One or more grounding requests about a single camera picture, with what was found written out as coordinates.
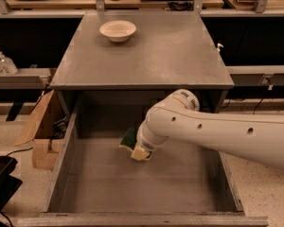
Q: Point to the open cardboard box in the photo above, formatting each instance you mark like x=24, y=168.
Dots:
x=41, y=130

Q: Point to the grey metal shelf right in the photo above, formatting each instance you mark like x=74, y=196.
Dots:
x=257, y=75

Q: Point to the grey cabinet with flat top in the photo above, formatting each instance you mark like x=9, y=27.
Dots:
x=169, y=50

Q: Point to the small white spray nozzle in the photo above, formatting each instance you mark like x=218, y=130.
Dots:
x=219, y=47

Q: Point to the green and yellow sponge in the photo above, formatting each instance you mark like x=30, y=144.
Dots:
x=129, y=137

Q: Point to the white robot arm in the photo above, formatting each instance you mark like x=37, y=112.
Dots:
x=255, y=137

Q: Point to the black bin at left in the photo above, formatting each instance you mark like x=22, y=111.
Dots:
x=8, y=184

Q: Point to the open grey top drawer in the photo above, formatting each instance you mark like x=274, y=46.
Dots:
x=97, y=184

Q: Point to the grey metal shelf left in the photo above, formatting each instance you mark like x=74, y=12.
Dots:
x=26, y=78

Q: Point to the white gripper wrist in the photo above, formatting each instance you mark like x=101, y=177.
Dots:
x=147, y=141

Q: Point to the white ceramic bowl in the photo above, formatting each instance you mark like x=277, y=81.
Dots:
x=118, y=31

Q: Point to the clear sanitizer pump bottle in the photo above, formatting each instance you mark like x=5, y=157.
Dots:
x=7, y=64

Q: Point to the grey metal shelf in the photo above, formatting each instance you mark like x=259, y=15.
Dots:
x=26, y=78
x=257, y=75

